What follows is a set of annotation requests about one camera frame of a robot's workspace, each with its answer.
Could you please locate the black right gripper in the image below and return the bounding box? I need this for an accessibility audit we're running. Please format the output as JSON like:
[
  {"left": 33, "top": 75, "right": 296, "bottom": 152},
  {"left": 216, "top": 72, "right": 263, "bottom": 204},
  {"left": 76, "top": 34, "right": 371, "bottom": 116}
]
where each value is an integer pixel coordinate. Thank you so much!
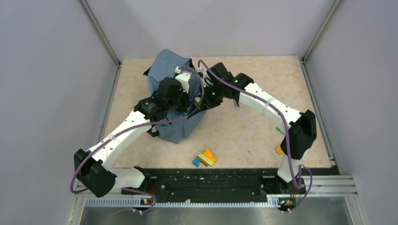
[{"left": 199, "top": 82, "right": 225, "bottom": 111}]

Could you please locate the blue student backpack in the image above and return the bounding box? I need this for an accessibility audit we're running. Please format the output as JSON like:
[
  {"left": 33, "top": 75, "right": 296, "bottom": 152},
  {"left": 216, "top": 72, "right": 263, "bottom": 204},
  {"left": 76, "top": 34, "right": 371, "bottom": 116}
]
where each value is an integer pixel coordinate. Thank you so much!
[{"left": 145, "top": 49, "right": 206, "bottom": 144}]

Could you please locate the green cap black marker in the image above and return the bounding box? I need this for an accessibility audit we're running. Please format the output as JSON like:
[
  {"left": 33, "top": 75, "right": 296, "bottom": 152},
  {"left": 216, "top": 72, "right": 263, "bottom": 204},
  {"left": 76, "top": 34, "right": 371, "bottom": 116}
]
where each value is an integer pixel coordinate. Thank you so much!
[{"left": 276, "top": 127, "right": 285, "bottom": 135}]

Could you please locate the yellow grey sharpener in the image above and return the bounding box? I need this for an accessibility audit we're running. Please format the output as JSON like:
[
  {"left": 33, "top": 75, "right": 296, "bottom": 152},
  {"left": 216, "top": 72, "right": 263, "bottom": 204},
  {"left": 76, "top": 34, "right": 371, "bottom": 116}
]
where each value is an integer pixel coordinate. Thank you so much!
[{"left": 275, "top": 145, "right": 284, "bottom": 155}]

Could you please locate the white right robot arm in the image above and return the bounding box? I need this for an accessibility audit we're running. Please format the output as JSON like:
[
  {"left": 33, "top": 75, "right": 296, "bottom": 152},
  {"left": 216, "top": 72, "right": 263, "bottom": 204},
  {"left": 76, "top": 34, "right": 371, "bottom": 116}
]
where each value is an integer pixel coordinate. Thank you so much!
[{"left": 197, "top": 60, "right": 317, "bottom": 193}]

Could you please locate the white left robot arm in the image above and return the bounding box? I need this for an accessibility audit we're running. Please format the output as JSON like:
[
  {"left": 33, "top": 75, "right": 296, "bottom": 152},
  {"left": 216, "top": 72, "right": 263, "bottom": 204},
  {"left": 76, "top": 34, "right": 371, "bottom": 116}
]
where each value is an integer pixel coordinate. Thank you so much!
[{"left": 70, "top": 73, "right": 191, "bottom": 198}]

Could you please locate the orange eraser block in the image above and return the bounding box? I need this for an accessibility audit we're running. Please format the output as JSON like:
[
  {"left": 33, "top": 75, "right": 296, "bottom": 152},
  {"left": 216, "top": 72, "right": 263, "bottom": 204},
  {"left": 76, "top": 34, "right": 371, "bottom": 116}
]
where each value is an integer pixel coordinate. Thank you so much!
[{"left": 203, "top": 149, "right": 216, "bottom": 163}]

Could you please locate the blue eraser wedge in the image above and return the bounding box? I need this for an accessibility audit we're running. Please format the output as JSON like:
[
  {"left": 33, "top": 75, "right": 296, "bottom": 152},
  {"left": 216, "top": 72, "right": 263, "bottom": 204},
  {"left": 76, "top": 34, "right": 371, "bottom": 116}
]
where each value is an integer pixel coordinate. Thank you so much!
[{"left": 192, "top": 157, "right": 201, "bottom": 168}]

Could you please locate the green brown eraser block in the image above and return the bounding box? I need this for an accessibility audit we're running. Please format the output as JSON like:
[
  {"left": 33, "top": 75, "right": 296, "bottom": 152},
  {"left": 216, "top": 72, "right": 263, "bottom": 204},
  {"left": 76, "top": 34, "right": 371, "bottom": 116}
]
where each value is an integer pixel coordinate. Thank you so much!
[{"left": 197, "top": 154, "right": 214, "bottom": 167}]

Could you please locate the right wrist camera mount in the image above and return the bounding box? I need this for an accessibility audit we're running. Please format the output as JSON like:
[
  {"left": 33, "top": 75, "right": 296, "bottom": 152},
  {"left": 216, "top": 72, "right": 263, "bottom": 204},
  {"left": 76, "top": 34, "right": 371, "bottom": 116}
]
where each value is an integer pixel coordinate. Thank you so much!
[{"left": 199, "top": 70, "right": 213, "bottom": 87}]

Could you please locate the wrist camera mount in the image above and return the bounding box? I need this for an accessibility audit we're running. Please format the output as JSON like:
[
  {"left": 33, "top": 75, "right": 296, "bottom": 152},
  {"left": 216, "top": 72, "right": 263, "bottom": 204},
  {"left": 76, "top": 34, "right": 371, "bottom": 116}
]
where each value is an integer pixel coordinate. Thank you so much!
[
  {"left": 175, "top": 67, "right": 192, "bottom": 93},
  {"left": 199, "top": 70, "right": 213, "bottom": 87}
]

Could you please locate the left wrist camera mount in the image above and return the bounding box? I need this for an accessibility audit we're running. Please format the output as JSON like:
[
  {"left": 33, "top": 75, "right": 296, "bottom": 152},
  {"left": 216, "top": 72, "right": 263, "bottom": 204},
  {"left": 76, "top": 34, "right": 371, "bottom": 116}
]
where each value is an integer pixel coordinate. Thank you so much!
[{"left": 175, "top": 67, "right": 192, "bottom": 93}]

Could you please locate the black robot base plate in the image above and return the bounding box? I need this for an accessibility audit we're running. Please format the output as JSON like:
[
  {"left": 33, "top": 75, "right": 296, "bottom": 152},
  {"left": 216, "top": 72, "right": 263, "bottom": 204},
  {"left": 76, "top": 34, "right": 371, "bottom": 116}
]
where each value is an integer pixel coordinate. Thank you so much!
[{"left": 121, "top": 167, "right": 339, "bottom": 204}]

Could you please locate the aluminium frame rail right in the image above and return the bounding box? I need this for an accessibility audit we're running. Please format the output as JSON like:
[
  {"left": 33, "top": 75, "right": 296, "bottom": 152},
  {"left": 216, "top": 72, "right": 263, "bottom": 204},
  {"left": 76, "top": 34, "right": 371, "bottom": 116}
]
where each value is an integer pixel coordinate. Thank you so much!
[{"left": 301, "top": 0, "right": 344, "bottom": 64}]

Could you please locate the aluminium frame rail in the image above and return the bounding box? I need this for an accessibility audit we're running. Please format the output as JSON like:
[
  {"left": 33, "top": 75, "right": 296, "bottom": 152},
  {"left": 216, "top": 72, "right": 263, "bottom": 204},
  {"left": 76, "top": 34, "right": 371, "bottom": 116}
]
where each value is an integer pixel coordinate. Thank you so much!
[
  {"left": 77, "top": 0, "right": 121, "bottom": 67},
  {"left": 301, "top": 0, "right": 344, "bottom": 64}
]

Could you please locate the aluminium frame rail left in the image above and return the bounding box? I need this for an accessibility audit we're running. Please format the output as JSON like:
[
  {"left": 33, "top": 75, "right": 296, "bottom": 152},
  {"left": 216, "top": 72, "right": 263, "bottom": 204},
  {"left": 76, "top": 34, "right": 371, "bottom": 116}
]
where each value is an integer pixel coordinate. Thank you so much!
[{"left": 77, "top": 0, "right": 121, "bottom": 67}]

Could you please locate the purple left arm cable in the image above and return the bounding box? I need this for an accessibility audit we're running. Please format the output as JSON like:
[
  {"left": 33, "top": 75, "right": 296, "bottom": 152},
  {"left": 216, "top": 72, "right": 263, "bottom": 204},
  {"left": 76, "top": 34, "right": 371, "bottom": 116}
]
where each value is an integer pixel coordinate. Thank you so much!
[{"left": 69, "top": 66, "right": 206, "bottom": 215}]

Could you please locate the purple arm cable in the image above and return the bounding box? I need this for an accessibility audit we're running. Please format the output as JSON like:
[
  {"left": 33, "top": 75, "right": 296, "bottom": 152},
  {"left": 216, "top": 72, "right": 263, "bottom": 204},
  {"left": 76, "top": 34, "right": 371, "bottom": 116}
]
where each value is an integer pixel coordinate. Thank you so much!
[
  {"left": 198, "top": 60, "right": 313, "bottom": 213},
  {"left": 69, "top": 66, "right": 206, "bottom": 215}
]

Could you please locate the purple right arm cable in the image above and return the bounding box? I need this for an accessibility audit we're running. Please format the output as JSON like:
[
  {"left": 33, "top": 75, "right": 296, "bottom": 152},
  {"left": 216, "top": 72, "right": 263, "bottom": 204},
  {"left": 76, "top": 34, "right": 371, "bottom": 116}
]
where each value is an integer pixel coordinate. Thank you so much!
[{"left": 198, "top": 60, "right": 313, "bottom": 213}]

